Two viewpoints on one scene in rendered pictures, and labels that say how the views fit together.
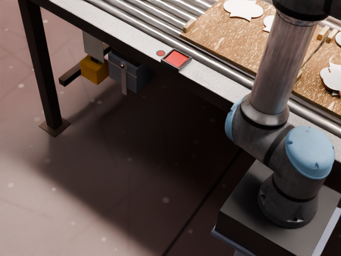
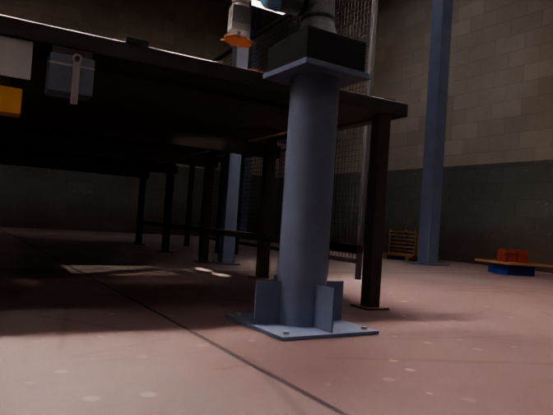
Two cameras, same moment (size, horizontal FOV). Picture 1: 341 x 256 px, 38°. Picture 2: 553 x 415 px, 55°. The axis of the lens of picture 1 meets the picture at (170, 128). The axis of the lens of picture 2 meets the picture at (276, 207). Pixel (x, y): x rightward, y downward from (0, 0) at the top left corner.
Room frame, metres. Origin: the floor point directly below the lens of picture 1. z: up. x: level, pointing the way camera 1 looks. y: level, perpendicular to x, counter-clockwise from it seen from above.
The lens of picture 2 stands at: (-0.08, 1.36, 0.35)
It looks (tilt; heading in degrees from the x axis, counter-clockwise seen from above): 2 degrees up; 298
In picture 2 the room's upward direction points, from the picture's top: 4 degrees clockwise
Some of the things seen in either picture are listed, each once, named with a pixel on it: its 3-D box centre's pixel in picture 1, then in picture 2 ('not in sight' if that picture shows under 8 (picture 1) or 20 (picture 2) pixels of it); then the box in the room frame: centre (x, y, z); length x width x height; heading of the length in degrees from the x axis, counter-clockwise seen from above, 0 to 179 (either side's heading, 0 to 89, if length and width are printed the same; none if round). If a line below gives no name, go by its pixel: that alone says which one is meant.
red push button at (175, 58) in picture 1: (176, 60); not in sight; (1.22, 0.00, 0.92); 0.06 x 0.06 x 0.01; 56
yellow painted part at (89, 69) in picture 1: (93, 53); (6, 76); (1.42, 0.32, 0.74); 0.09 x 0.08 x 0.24; 56
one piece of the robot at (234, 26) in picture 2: not in sight; (239, 19); (1.16, -0.55, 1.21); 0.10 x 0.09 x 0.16; 141
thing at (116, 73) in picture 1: (129, 68); (69, 78); (1.32, 0.17, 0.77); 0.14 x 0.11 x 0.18; 56
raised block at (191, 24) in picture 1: (189, 26); not in sight; (1.37, -0.04, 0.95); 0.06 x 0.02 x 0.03; 147
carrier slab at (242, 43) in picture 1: (255, 34); not in sight; (1.37, -0.28, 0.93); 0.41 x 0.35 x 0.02; 57
